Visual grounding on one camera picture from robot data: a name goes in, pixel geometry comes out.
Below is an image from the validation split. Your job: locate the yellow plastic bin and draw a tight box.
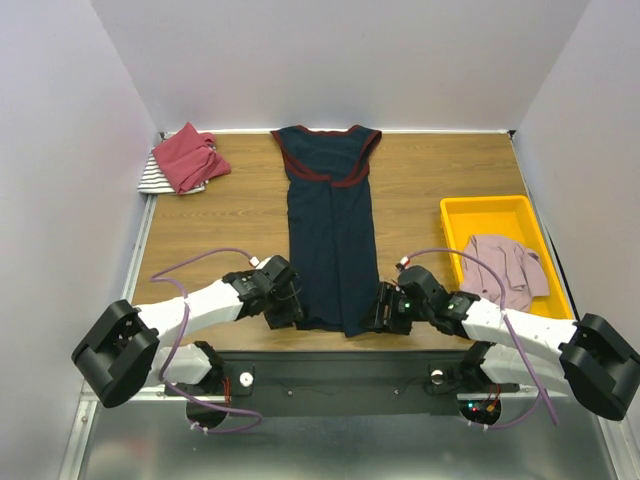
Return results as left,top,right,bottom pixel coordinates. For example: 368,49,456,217
440,195,574,319

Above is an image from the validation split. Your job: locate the mauve tank top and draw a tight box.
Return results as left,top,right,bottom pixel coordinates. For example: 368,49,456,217
460,235,550,312

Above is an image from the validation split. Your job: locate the striped folded tank top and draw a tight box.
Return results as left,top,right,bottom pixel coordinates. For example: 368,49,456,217
137,154,177,195

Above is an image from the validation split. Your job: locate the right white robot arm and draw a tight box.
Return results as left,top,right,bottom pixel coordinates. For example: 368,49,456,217
362,266,639,421

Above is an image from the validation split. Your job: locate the navy tank top maroon trim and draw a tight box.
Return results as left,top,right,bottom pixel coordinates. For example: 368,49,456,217
271,125,382,337

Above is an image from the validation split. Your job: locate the red folded tank top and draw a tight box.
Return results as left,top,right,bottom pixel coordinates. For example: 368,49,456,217
151,122,232,195

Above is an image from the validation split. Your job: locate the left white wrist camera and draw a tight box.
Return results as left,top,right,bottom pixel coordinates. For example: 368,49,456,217
249,256,272,269

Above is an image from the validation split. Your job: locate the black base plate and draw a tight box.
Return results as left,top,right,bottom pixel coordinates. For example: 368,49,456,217
164,349,521,419

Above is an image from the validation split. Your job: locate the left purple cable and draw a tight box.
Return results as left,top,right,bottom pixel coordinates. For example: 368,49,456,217
149,248,264,435

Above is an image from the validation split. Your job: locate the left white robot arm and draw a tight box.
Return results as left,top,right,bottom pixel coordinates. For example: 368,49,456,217
71,255,303,408

